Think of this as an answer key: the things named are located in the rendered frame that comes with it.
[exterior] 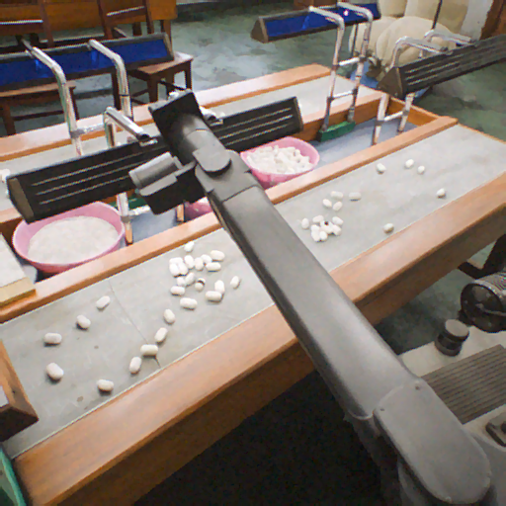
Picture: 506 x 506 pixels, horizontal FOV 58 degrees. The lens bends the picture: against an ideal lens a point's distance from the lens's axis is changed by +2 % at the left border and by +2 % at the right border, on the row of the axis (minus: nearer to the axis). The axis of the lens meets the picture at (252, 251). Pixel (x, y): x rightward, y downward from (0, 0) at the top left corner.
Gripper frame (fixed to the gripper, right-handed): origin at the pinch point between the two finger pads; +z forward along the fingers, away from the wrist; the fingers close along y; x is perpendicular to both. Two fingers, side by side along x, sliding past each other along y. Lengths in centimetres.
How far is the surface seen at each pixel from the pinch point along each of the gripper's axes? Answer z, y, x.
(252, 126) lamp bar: 11.9, 18.1, 15.9
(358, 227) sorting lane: 9, 62, 36
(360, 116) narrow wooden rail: 78, 82, 82
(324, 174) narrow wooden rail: 34, 61, 40
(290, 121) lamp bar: 13.7, 22.6, 25.1
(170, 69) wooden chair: 235, 96, 36
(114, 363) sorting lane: -10, 38, -32
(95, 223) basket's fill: 38, 40, -28
